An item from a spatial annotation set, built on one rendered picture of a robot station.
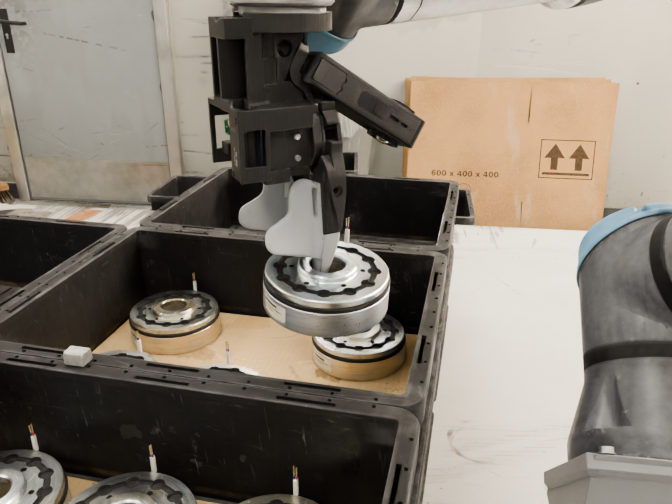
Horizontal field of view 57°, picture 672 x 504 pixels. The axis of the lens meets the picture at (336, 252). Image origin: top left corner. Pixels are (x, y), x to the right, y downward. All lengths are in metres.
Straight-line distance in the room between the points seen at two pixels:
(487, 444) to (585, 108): 2.75
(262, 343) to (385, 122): 0.34
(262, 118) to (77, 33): 3.51
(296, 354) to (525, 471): 0.29
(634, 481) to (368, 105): 0.35
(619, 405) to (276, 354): 0.35
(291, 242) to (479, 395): 0.48
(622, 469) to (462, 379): 0.42
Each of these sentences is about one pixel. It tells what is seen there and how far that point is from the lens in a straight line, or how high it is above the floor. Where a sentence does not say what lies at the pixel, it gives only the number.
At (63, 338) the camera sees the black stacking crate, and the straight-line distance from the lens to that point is 0.72.
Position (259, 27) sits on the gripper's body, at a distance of 0.45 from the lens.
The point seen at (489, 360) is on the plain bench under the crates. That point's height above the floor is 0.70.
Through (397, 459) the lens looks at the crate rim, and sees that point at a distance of 0.42.
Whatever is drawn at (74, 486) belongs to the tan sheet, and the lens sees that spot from 0.59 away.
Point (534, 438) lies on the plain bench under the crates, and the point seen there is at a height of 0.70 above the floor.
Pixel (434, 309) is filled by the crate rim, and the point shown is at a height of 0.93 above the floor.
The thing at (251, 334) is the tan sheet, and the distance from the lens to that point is 0.75.
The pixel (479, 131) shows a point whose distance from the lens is 3.35.
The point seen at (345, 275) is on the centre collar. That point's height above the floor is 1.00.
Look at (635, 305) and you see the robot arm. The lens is 0.60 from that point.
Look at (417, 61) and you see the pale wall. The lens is 3.47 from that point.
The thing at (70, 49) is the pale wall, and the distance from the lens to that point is 3.97.
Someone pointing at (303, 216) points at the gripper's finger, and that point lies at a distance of 0.48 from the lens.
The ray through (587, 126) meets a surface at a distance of 3.43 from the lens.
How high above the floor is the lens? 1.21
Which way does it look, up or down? 23 degrees down
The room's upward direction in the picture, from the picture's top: straight up
